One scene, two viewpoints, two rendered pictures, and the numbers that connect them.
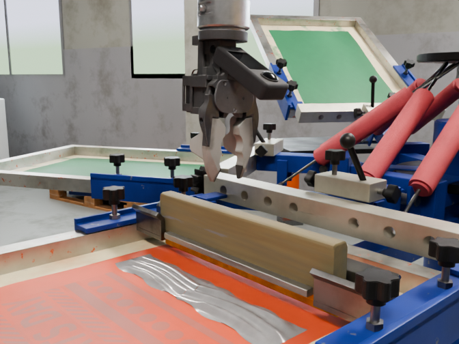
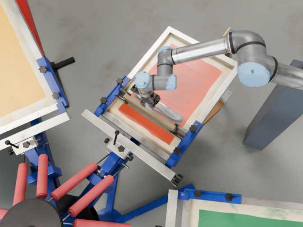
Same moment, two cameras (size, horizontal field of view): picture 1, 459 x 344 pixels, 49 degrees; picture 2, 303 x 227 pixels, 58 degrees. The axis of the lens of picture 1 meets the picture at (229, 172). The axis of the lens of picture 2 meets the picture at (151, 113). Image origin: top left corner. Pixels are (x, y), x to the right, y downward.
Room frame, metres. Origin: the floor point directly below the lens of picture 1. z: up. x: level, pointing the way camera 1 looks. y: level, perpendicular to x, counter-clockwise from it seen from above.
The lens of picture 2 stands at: (1.37, 0.05, 2.57)
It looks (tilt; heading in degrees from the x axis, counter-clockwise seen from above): 68 degrees down; 185
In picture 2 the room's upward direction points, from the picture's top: 18 degrees counter-clockwise
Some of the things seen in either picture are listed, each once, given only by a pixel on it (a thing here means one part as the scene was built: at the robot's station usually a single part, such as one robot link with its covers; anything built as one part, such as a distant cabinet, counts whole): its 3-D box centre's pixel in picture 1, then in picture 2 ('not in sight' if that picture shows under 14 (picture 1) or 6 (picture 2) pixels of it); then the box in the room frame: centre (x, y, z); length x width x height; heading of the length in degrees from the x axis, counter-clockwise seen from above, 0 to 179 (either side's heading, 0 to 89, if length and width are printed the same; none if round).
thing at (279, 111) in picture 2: not in sight; (273, 116); (0.82, 0.85, 0.60); 0.18 x 0.18 x 1.20; 56
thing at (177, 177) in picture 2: (207, 182); (175, 179); (1.16, 0.05, 1.02); 0.07 x 0.06 x 0.07; 132
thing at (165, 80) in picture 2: not in sight; (164, 79); (0.75, 0.11, 1.42); 0.11 x 0.11 x 0.08; 76
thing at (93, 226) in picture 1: (151, 223); (185, 143); (0.96, 0.16, 0.97); 0.30 x 0.05 x 0.07; 132
